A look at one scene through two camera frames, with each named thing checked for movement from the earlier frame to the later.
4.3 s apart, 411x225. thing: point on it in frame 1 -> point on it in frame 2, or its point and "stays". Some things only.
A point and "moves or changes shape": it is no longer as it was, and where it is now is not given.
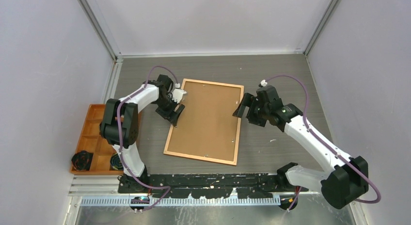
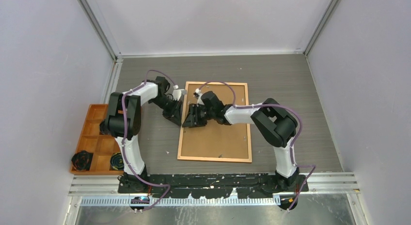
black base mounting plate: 207,186 stays
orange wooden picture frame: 234,163 -> 185,158
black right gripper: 248,101 -> 191,120
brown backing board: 206,127 moves or changes shape
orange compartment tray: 91,140 stays
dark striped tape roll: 116,162 stays
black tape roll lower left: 81,160 stays
